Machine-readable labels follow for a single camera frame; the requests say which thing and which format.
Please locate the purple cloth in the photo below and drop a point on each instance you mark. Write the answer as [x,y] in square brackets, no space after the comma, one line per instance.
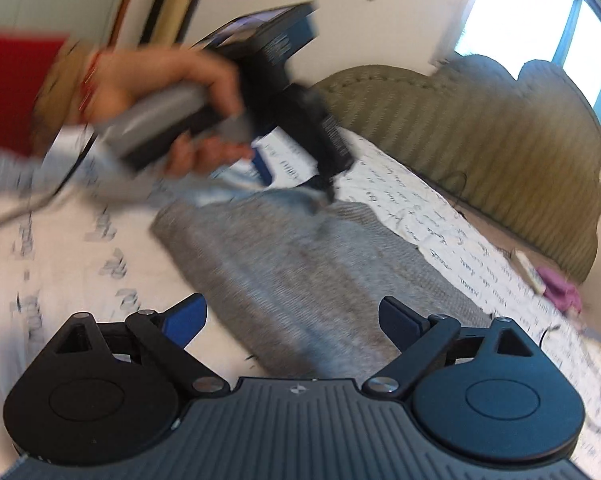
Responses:
[560,290]

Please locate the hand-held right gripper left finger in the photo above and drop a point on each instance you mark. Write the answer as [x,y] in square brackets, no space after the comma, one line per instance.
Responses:
[185,317]

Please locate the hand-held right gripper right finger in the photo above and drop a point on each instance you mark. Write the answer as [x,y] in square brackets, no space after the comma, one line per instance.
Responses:
[400,320]

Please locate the window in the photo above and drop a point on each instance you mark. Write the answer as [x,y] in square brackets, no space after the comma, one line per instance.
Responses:
[510,5]

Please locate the wooden door frame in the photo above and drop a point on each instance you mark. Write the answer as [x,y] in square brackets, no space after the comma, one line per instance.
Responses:
[150,0]

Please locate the grey knit sweater navy sleeves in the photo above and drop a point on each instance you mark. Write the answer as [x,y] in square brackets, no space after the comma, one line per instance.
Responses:
[290,270]

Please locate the person's left hand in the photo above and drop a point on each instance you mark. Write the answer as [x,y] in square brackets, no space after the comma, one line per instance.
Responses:
[165,72]

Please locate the white printed bed sheet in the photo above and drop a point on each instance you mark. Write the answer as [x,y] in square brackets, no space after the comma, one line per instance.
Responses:
[55,280]

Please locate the white power strip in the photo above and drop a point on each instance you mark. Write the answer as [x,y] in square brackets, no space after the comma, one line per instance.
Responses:
[527,270]

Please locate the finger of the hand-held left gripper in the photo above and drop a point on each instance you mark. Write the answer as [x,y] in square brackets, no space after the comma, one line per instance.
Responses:
[264,165]
[323,190]

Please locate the person's left forearm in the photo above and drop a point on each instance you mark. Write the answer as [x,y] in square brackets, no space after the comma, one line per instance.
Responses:
[15,85]

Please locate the green upholstered headboard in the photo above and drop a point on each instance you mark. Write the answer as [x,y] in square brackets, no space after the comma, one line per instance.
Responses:
[480,150]

